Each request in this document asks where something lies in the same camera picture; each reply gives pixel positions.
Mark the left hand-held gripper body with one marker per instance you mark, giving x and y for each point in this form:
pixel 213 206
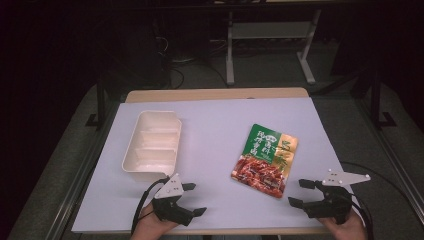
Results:
pixel 170 208

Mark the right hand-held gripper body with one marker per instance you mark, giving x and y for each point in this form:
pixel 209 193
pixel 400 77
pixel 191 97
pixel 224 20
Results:
pixel 335 205

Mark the green and red snack packet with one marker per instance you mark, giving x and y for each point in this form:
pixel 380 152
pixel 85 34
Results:
pixel 266 160

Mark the white divided plastic tray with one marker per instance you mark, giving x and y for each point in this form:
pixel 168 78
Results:
pixel 153 146

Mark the person's left hand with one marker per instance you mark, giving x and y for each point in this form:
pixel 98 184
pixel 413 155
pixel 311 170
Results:
pixel 148 226

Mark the person's right hand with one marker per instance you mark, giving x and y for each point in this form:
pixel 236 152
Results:
pixel 348 231

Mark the white table mat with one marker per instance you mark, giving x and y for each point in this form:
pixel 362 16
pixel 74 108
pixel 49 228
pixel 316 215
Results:
pixel 213 133

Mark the black metal stand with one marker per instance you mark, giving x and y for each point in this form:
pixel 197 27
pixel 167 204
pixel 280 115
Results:
pixel 101 106
pixel 376 100

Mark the white metal stand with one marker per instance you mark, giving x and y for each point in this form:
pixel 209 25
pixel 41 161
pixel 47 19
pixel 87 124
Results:
pixel 229 50

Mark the metal frame rail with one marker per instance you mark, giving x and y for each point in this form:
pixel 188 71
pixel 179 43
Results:
pixel 83 176
pixel 400 173

